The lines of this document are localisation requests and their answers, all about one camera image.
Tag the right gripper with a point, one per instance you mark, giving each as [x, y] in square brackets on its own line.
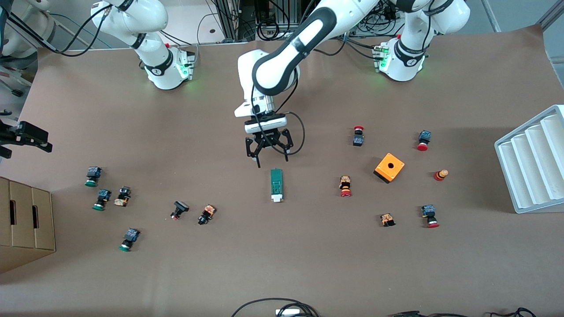
[27, 133]

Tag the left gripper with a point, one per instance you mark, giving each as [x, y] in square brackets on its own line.
[269, 141]

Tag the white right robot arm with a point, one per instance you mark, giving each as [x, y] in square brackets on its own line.
[154, 61]

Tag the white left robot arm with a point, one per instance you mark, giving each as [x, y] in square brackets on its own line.
[282, 57]

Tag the green push button blue block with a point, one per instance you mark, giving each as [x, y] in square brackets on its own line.
[101, 199]
[91, 176]
[128, 239]

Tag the brown cardboard box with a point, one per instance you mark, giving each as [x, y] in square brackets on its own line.
[24, 222]

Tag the red button orange contact block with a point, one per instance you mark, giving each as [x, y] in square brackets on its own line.
[345, 186]

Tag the red button black contact block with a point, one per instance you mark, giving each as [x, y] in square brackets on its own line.
[358, 136]

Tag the black button cream contact block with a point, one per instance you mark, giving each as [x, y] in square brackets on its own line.
[122, 196]

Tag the black button orange contact block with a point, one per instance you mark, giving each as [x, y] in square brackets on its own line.
[206, 214]

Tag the black square push button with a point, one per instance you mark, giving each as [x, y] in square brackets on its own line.
[179, 209]

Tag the brown paper table cover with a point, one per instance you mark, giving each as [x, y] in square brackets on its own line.
[264, 264]

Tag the white background machine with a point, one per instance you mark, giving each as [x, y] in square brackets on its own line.
[37, 24]

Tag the red mushroom button blue block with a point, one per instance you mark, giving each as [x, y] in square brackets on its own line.
[429, 215]
[424, 140]

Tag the small white device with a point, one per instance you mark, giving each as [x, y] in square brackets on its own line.
[288, 312]

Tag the red yellow button head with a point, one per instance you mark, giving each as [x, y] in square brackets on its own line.
[440, 175]

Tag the white ribbed plastic tray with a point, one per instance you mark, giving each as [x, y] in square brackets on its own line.
[528, 167]

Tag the orange button enclosure box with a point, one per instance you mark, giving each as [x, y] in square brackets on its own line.
[389, 167]

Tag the aluminium frame rack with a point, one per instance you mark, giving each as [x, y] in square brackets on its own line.
[229, 20]

